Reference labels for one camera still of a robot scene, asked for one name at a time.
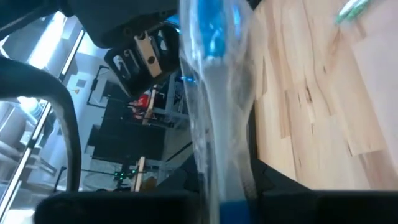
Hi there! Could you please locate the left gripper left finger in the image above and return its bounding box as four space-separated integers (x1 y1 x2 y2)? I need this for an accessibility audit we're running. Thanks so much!
34 155 208 224

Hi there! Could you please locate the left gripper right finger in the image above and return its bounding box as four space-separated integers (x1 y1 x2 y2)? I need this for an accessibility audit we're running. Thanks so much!
250 158 398 224

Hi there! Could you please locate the blue white toothbrush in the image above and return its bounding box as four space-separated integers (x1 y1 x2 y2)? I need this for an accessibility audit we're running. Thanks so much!
178 0 259 224

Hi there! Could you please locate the ceiling light bar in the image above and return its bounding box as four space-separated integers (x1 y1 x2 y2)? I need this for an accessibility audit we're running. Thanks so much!
26 12 85 75

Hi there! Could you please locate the red object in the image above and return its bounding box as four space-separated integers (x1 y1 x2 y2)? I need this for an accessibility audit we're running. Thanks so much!
129 93 152 121

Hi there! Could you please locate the green white wrapped toothbrush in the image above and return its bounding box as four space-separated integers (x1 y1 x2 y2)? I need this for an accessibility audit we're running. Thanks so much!
334 0 373 25

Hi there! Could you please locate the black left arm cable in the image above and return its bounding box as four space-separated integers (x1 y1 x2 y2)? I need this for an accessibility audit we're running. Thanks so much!
0 55 82 192

